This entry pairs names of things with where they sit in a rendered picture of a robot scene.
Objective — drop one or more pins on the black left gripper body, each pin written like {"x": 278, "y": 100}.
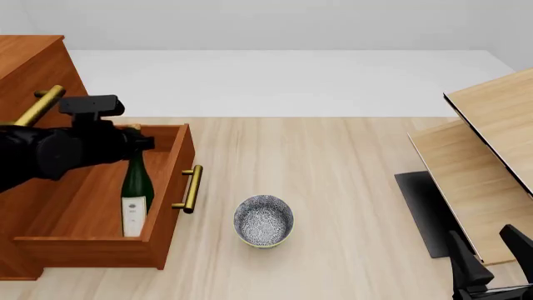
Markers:
{"x": 100, "y": 143}

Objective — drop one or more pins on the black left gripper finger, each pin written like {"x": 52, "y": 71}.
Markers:
{"x": 140, "y": 145}

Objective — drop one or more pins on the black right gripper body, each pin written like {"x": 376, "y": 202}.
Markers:
{"x": 495, "y": 292}

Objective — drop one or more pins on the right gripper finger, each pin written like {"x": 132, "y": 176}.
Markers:
{"x": 520, "y": 247}
{"x": 468, "y": 265}

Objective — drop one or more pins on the green wine bottle white label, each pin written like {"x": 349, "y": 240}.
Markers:
{"x": 137, "y": 187}

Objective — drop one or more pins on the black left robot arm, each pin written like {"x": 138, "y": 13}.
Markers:
{"x": 37, "y": 156}

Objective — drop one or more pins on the wooden drawer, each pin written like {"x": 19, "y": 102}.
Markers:
{"x": 83, "y": 200}

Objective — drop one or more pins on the wooden cabinet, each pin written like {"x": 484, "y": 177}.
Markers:
{"x": 29, "y": 62}

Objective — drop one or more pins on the blue patterned bowl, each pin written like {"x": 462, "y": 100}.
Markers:
{"x": 263, "y": 222}

